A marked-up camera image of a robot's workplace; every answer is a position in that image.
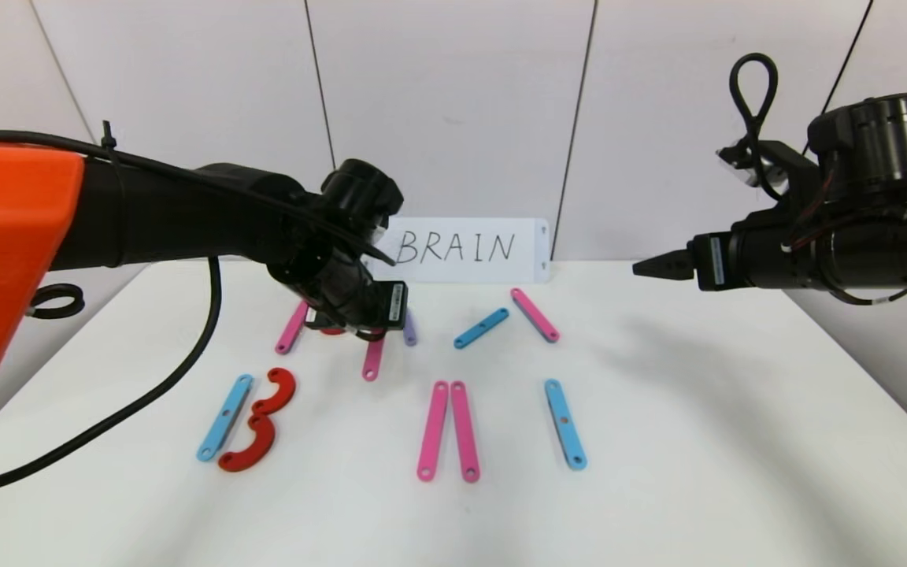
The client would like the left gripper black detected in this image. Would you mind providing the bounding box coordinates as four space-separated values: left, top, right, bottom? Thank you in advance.
304 256 409 341

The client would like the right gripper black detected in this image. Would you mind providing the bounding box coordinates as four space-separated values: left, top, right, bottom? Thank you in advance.
631 219 793 292

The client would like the long pink bar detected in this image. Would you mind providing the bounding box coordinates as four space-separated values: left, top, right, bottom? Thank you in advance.
450 381 481 483
417 381 450 482
362 337 386 382
276 302 310 355

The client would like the white BRAIN sign card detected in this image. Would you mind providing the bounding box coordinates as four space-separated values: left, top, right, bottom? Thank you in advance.
375 218 550 285

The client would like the short blue bar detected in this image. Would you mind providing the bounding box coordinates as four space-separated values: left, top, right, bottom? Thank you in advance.
453 308 510 350

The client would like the pink bar with grey underside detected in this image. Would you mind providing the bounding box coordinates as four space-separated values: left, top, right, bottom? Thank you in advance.
510 288 561 343

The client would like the long blue bar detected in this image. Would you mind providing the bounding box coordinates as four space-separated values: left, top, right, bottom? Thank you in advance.
545 380 587 471
196 374 254 462

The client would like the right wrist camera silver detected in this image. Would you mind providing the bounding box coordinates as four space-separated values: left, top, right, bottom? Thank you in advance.
717 142 793 190

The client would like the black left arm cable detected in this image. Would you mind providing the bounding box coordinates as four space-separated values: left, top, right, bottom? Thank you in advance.
0 118 391 544

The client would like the black looped camera cable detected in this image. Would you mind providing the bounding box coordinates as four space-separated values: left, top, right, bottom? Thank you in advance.
729 53 785 202

